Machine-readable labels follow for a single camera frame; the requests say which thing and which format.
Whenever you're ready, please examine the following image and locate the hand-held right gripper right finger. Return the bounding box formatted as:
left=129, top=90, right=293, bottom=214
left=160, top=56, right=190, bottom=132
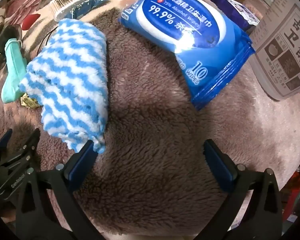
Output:
left=197, top=139, right=283, bottom=240

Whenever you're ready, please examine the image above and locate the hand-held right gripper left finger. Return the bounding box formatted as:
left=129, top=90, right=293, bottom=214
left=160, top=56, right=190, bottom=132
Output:
left=15, top=139, right=99, bottom=240

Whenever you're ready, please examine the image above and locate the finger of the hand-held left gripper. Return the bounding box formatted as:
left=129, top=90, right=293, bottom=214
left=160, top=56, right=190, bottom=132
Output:
left=0, top=129, right=13, bottom=160
left=0, top=129, right=42, bottom=172

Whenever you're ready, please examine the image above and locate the yellow tape measure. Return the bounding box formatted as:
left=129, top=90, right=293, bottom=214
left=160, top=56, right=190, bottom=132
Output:
left=20, top=92, right=42, bottom=109

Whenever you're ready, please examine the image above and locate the blue white striped fluffy towel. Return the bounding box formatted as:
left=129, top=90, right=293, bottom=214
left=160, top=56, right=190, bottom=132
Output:
left=18, top=19, right=109, bottom=155

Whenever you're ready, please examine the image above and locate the black hair tie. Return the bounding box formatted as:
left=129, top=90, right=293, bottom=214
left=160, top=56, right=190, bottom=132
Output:
left=36, top=29, right=59, bottom=55

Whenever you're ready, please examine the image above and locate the red round cap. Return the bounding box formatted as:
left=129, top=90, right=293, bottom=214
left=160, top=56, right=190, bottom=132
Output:
left=22, top=12, right=40, bottom=30

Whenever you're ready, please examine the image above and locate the small blue sachet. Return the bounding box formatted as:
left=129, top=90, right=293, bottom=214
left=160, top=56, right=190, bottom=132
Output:
left=70, top=0, right=110, bottom=20

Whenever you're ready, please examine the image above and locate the teal face mask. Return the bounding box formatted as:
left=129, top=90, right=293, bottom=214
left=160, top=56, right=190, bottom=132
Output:
left=1, top=38, right=28, bottom=104

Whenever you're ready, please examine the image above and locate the floral fleece blanket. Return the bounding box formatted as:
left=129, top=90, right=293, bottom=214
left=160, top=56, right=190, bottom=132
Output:
left=0, top=0, right=300, bottom=240

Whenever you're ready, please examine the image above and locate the red plastic bag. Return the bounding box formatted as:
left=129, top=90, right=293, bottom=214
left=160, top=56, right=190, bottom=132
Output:
left=281, top=166, right=300, bottom=224

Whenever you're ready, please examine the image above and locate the blue wet wipes packet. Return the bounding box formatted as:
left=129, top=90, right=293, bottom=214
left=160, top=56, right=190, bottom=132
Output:
left=118, top=0, right=256, bottom=111

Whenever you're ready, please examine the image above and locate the cotton swab pack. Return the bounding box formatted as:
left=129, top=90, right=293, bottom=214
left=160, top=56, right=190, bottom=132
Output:
left=49, top=0, right=94, bottom=20

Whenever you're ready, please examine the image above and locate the dark blue packet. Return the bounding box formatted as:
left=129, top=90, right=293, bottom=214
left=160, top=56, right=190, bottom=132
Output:
left=209, top=0, right=260, bottom=33

